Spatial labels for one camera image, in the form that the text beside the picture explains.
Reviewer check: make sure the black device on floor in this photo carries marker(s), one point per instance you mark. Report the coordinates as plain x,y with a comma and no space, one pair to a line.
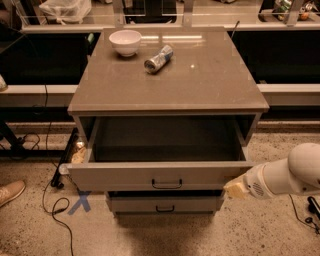
313,207

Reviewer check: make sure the black drawer handle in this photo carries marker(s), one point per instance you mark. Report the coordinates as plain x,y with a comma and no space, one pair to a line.
165,209
166,185

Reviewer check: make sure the grey drawer cabinet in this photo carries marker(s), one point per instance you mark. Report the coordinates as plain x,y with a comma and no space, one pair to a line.
204,77

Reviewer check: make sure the black top drawer handle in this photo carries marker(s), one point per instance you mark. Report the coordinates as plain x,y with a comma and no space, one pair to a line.
166,185

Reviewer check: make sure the blue tape cross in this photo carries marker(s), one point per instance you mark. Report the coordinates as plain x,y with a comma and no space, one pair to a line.
81,202

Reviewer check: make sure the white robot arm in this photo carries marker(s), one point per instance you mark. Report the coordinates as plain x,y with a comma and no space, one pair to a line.
298,174

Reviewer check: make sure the crushed silver blue can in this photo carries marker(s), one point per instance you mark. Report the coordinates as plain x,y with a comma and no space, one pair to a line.
154,64

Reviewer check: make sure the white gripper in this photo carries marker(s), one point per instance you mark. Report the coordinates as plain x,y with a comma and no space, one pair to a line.
252,183

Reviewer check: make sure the clear plastic bag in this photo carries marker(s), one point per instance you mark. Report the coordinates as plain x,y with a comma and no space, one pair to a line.
66,11

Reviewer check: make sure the white bowl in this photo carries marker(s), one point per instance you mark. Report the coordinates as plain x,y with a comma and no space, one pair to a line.
125,42

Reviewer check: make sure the grey top drawer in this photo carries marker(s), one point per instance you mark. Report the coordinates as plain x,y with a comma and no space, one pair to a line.
127,153

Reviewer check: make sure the grey drawer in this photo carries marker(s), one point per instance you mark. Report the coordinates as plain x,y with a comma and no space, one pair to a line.
127,153
185,201

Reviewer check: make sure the tan shoe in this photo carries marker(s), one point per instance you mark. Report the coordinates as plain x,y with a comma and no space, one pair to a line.
11,191

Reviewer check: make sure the black power strip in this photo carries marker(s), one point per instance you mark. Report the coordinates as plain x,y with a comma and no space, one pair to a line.
55,182

